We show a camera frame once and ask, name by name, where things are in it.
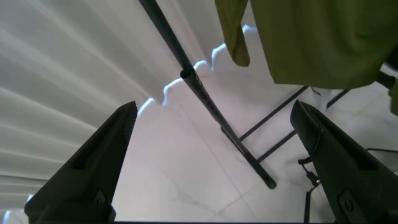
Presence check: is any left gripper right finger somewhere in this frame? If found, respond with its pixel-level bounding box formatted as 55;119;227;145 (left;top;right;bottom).
289;99;398;223

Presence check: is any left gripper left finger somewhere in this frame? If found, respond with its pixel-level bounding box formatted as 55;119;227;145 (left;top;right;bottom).
24;100;139;223

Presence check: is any white curtain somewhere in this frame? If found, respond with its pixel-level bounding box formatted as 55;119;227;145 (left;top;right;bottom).
0;0;259;215

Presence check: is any black cable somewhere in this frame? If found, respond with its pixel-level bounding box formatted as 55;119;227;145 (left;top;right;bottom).
297;147;398;223

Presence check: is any black clothes rack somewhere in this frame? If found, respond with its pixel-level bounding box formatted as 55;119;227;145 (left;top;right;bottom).
138;0;397;190

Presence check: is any green garment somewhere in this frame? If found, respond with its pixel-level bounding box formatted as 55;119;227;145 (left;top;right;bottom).
214;0;398;116

